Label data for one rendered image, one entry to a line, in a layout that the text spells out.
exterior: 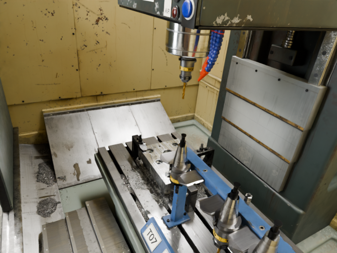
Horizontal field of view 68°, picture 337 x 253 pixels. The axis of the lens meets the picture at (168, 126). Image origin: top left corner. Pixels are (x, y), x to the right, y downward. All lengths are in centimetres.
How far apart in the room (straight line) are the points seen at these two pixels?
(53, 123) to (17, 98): 26
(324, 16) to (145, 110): 151
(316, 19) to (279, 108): 52
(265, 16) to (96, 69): 142
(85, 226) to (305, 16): 112
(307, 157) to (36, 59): 157
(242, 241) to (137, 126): 141
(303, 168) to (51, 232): 113
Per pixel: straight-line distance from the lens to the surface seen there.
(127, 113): 195
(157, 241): 91
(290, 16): 64
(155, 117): 198
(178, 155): 72
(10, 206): 129
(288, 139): 117
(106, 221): 124
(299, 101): 110
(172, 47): 81
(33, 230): 139
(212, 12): 49
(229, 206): 59
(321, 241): 161
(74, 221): 130
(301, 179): 124
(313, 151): 117
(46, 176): 166
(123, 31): 184
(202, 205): 66
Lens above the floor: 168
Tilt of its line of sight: 29 degrees down
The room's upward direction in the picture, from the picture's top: 5 degrees clockwise
